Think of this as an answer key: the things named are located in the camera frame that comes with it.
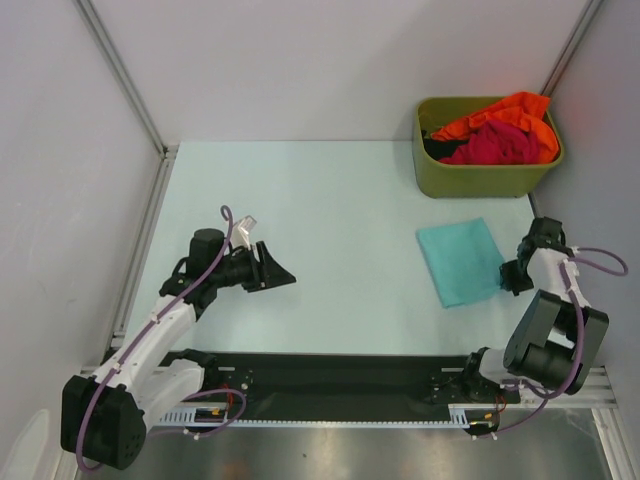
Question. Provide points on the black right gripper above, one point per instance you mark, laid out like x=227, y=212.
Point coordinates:
x=516, y=276

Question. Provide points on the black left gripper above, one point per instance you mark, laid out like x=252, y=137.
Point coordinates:
x=265, y=273

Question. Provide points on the teal t shirt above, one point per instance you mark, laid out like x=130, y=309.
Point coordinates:
x=463, y=261

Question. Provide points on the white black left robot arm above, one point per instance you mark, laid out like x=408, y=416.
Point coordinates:
x=106, y=416

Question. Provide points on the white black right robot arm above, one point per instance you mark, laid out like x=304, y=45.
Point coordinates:
x=554, y=345

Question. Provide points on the olive green plastic bin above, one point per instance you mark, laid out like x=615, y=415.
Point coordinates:
x=439, y=180

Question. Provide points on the magenta t shirt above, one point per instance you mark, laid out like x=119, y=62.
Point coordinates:
x=496, y=144

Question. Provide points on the black garment in bin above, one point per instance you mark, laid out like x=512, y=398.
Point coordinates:
x=439, y=150

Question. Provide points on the orange t shirt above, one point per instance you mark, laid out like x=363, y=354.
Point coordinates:
x=524, y=110

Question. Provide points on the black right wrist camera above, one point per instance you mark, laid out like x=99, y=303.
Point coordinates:
x=548, y=230

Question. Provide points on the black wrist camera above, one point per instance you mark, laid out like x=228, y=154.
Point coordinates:
x=548, y=230
x=205, y=245

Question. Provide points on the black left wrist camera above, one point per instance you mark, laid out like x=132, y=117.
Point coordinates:
x=205, y=245

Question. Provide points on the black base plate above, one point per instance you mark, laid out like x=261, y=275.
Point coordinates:
x=349, y=388

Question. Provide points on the aluminium front rail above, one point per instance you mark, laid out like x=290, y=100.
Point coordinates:
x=596, y=393

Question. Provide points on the white slotted cable duct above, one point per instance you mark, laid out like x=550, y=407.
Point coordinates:
x=193, y=417

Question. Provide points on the aluminium corner post left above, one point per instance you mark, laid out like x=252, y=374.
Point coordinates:
x=103, y=40

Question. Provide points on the aluminium corner post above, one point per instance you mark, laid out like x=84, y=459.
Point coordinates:
x=587, y=18
x=103, y=40

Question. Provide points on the aluminium corner post right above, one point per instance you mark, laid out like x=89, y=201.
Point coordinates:
x=587, y=18

